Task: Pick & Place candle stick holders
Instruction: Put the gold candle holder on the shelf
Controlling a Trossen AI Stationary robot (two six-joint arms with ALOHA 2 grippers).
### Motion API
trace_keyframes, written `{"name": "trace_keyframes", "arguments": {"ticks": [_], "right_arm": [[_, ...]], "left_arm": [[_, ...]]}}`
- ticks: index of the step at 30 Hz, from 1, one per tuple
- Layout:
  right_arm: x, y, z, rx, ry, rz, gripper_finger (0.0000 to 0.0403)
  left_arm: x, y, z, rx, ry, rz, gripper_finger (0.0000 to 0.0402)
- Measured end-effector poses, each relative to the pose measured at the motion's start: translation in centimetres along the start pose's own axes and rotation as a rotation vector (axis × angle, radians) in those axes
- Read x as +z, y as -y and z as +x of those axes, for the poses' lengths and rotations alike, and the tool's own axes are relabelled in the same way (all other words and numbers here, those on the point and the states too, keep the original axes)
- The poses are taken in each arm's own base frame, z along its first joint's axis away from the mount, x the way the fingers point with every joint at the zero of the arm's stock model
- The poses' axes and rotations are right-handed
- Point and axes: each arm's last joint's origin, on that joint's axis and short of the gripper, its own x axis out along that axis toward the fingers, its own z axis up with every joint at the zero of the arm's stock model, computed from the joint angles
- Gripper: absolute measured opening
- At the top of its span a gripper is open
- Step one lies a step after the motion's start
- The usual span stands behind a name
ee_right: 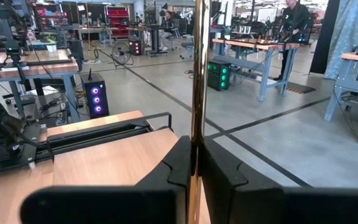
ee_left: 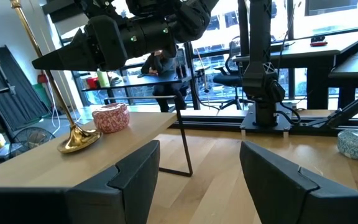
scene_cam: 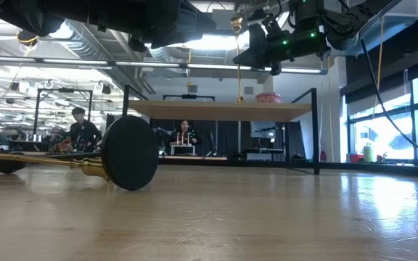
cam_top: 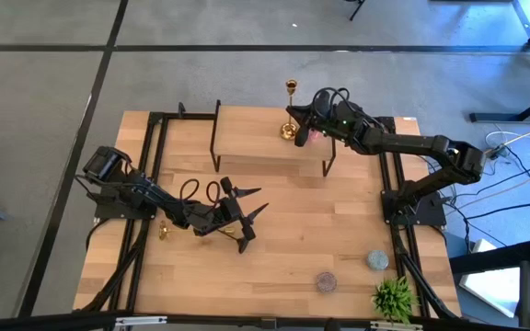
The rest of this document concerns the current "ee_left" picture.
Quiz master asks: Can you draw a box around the wire cage floor fan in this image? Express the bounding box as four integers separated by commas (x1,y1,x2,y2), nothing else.
9,126,56,158

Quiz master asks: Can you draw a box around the black desk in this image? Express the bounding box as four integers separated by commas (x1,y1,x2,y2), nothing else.
231,29,358,110
328,46,358,110

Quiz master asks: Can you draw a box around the green bottle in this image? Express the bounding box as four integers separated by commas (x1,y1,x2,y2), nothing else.
97,68,111,88

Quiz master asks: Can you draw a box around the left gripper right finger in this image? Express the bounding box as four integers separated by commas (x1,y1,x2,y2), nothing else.
239,141,358,224

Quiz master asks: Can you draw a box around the pink patterned candle tin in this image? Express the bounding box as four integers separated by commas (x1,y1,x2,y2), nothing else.
91,103,131,134

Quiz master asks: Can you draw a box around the person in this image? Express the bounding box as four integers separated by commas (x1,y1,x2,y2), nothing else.
140,49,188,113

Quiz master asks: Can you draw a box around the red container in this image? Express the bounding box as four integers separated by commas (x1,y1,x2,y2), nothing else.
86,77,99,90

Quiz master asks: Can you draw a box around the dark monitor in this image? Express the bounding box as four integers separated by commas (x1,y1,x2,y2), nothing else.
305,0,358,17

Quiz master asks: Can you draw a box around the wooden shelf with black legs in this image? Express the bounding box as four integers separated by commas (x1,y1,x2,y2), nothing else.
0,95,194,189

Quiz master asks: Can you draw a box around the blue patterned candle tin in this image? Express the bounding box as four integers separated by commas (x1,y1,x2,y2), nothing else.
336,129,358,161

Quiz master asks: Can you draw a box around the gold candlestick holder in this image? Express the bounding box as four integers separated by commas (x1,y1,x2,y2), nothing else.
9,0,103,154

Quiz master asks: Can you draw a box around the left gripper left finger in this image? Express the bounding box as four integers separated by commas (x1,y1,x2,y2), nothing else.
0,140,161,224

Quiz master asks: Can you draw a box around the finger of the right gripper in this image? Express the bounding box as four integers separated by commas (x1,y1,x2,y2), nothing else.
31,27,88,71

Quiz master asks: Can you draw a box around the dark desk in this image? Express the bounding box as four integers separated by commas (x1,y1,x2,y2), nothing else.
81,73,192,110

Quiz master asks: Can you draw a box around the black curtain panel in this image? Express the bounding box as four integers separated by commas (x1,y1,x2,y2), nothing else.
0,45,50,131

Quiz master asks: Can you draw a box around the black office chair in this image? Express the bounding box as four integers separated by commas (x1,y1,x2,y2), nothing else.
212,36,253,110

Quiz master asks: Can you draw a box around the black aluminium table frame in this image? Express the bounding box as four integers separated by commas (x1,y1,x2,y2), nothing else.
169,90,358,138

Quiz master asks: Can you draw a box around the red object on desk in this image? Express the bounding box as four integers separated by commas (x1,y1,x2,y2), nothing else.
309,36,328,47

